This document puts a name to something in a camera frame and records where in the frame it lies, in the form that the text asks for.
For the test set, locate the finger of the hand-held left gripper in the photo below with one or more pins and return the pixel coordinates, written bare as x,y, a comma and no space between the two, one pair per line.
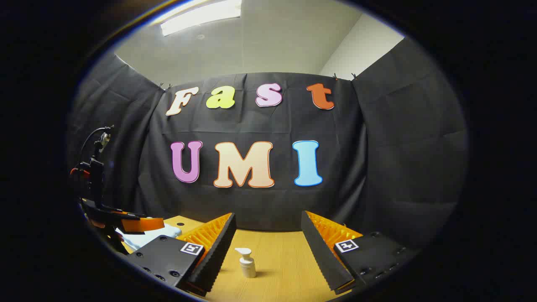
142,224

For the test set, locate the white pump bottle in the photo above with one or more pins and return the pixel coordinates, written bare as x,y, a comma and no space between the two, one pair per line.
247,266

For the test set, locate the ceiling light panel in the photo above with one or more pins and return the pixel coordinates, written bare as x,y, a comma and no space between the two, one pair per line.
201,14

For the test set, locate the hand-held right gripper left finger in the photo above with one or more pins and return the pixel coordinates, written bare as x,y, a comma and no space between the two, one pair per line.
216,256

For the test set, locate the black backdrop cloth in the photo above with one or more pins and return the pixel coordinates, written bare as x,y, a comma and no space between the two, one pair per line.
260,205

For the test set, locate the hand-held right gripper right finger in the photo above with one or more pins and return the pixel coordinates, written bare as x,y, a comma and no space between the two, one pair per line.
321,256

